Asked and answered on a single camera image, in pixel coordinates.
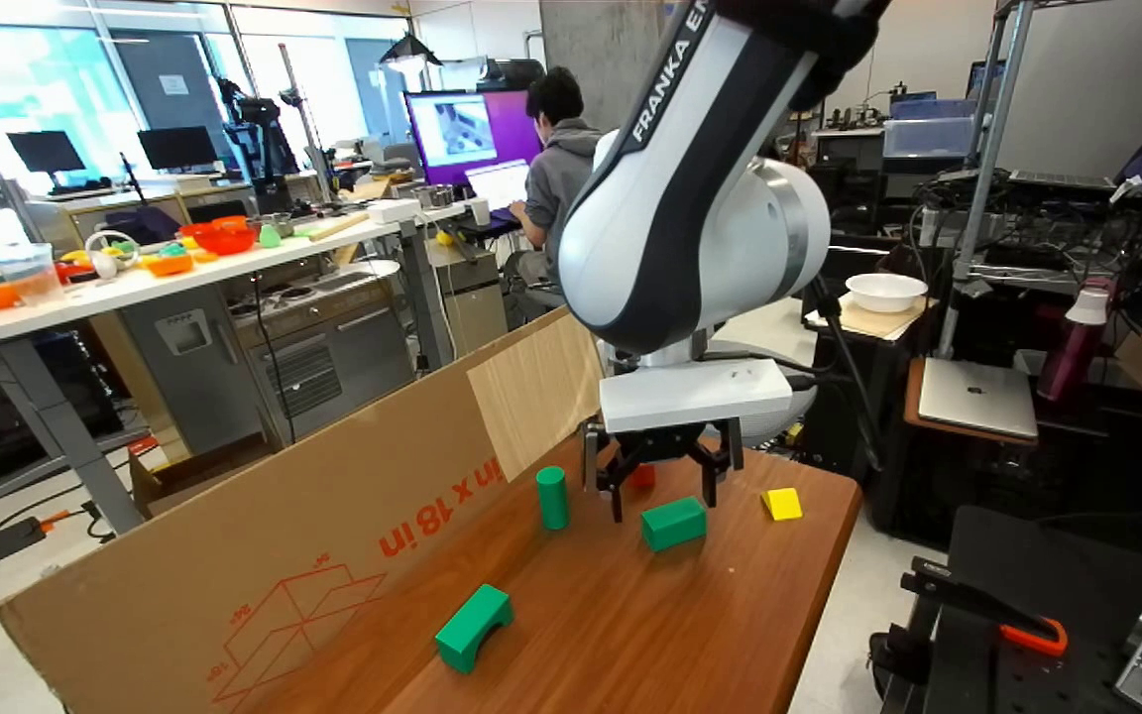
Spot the black floor power strip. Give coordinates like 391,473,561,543
0,506,54,574

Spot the white standing desk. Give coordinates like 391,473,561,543
0,194,473,535

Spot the light woodgrain panel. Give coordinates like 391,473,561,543
465,304,605,484

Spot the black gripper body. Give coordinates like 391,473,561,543
605,414,745,473

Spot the white bowl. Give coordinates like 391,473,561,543
839,271,931,316

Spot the green cylinder block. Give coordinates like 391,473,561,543
531,461,573,535

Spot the grey drawer cabinet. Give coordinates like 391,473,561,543
230,257,420,450

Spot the seated person grey hoodie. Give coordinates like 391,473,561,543
507,62,605,301

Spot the green arch block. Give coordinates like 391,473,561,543
433,578,518,678

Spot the small orange bowl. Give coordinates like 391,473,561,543
138,239,197,283

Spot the small dark background monitor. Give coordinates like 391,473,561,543
4,128,92,177
133,124,220,173

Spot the black clamp orange handle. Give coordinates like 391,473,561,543
896,550,1074,665

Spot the computer monitor purple screen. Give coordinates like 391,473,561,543
404,87,548,190

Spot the open laptop white screen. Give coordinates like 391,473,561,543
458,156,534,217

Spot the maroon bottle white cap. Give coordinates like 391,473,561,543
1037,271,1119,409

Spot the yellow block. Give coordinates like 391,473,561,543
760,484,807,526

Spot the large orange bowl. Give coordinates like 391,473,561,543
182,209,263,257

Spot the grey metal pole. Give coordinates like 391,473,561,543
931,0,1037,365

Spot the green rectangular block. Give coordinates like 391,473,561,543
633,491,715,554

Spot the black pendant lamp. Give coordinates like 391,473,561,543
378,17,446,73

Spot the large grey panel board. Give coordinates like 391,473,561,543
992,0,1142,190

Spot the blue storage box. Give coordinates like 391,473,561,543
879,87,982,167

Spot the brown cardboard sheet red print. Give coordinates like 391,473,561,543
0,304,605,714

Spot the light wooden board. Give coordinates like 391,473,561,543
802,291,934,348

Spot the closed silver laptop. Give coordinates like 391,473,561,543
914,354,1044,443

